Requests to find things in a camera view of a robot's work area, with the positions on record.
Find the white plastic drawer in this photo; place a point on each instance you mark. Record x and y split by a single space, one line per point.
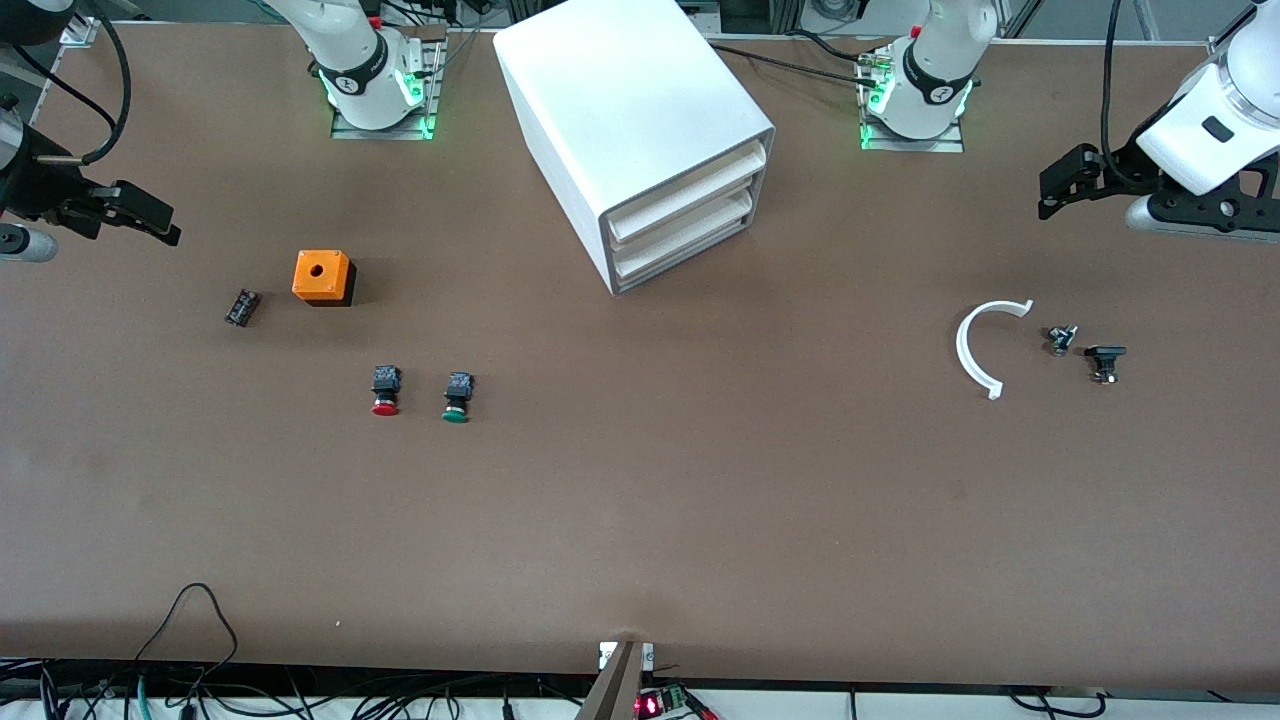
685 238
690 197

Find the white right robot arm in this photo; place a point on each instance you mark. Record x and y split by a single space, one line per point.
360 60

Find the orange box with hole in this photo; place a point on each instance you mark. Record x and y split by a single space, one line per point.
322 277

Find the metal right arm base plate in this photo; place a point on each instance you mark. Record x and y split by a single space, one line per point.
385 128

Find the green mushroom push button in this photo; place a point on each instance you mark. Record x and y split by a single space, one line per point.
457 397

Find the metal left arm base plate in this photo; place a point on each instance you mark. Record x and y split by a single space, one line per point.
915 143

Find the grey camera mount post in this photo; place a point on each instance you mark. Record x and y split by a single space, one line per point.
618 685

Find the circuit board with red light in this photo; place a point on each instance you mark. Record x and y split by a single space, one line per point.
662 703

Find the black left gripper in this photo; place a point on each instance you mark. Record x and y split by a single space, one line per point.
1121 167

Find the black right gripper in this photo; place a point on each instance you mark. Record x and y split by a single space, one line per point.
33 188

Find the small silver metal fitting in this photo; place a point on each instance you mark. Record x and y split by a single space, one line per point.
1062 340

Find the white curved plastic arc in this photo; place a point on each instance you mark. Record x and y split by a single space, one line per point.
968 355

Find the small black clamp part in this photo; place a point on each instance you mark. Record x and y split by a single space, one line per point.
1105 362

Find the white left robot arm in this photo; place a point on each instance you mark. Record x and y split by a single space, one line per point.
1215 110

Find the white drawer cabinet housing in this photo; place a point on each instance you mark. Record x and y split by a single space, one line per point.
620 90

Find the red mushroom push button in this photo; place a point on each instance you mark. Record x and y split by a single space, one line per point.
385 390

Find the small black contact block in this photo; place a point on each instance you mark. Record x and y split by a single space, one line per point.
242 307

